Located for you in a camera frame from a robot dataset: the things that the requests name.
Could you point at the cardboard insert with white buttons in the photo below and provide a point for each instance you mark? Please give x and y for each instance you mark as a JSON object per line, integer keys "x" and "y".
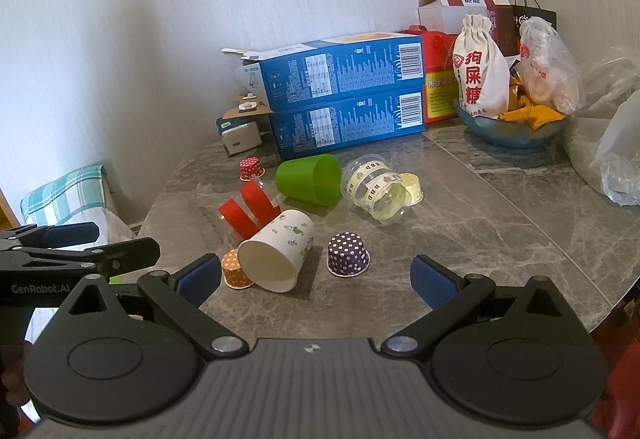
{"x": 247, "y": 105}

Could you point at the yellow cupcake liner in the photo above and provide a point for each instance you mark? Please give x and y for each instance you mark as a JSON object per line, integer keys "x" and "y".
{"x": 414, "y": 186}

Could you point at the plastic bag of snacks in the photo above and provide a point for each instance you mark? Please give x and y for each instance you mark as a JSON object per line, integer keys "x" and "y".
{"x": 547, "y": 64}

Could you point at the upper blue box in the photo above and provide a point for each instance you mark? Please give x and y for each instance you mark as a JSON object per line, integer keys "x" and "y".
{"x": 345, "y": 64}

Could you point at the clear cup with printed band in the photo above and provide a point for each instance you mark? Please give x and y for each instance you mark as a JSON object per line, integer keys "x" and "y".
{"x": 374, "y": 189}

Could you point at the red box with yellow label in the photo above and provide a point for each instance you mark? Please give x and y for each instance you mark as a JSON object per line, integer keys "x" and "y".
{"x": 440, "y": 69}

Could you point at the dark red box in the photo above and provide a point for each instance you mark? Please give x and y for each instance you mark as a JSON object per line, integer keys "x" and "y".
{"x": 504, "y": 31}

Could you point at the blue cardboard box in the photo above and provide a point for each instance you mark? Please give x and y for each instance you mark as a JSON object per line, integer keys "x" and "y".
{"x": 345, "y": 124}

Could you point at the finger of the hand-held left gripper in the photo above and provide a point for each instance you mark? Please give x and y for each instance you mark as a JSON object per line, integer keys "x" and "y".
{"x": 70, "y": 234}
{"x": 131, "y": 253}

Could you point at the yellow snack packets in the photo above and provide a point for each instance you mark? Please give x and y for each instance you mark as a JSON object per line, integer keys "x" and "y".
{"x": 532, "y": 114}

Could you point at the red cloth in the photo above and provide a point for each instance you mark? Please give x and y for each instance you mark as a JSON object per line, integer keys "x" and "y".
{"x": 617, "y": 369}

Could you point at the white printed paper cup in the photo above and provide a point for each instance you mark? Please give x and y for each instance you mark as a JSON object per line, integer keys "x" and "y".
{"x": 277, "y": 251}

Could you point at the white open cardboard box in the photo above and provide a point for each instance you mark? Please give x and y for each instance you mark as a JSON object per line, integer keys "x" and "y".
{"x": 440, "y": 9}

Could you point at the red dotted cupcake liner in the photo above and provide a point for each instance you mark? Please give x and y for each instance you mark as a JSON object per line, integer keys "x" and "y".
{"x": 250, "y": 168}

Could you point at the green plastic cup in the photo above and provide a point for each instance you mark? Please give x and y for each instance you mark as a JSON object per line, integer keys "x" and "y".
{"x": 309, "y": 179}

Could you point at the black paper bag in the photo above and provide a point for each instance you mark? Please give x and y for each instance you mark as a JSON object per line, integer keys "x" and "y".
{"x": 537, "y": 14}

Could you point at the blue glass bowl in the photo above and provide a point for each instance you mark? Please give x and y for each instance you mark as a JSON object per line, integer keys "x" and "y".
{"x": 510, "y": 131}

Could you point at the large clear plastic bag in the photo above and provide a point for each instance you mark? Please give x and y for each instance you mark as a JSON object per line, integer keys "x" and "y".
{"x": 607, "y": 144}

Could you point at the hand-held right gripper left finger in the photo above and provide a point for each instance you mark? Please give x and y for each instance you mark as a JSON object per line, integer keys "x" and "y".
{"x": 199, "y": 277}

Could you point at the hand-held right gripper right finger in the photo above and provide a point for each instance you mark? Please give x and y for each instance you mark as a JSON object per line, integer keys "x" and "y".
{"x": 433, "y": 281}

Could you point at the orange dotted cupcake liner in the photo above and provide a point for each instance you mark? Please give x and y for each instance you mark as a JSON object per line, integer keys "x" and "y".
{"x": 233, "y": 270}

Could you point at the clear cup with red band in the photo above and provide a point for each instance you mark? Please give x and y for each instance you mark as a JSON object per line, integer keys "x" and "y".
{"x": 235, "y": 218}
{"x": 259, "y": 199}

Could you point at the purple dotted cupcake liner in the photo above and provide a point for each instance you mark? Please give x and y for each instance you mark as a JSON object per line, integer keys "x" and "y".
{"x": 348, "y": 253}

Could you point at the small white device box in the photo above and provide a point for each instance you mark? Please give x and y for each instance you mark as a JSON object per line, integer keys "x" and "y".
{"x": 240, "y": 135}

